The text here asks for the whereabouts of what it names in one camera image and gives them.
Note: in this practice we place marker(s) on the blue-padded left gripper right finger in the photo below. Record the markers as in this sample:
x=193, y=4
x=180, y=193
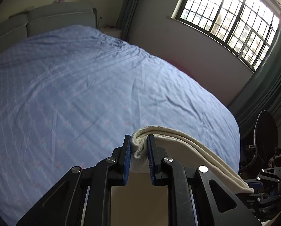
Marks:
x=195, y=195

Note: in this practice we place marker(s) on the cream knit pants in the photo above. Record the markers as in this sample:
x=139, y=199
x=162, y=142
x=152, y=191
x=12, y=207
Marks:
x=186, y=150

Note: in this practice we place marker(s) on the blue floral bed sheet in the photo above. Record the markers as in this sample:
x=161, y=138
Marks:
x=68, y=97

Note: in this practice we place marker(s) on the grey upholstered headboard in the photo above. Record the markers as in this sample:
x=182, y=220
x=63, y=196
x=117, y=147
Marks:
x=44, y=19

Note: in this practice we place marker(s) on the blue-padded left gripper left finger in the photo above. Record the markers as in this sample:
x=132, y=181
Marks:
x=83, y=196

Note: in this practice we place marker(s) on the dark green curtain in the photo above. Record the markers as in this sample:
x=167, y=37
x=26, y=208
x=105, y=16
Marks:
x=261, y=92

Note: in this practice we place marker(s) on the black chair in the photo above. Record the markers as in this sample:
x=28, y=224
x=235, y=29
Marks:
x=260, y=144

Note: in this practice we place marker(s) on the white bedside table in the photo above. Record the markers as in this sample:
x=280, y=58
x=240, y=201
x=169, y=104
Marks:
x=111, y=31

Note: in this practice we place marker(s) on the barred window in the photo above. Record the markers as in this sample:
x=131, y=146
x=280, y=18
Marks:
x=246, y=28

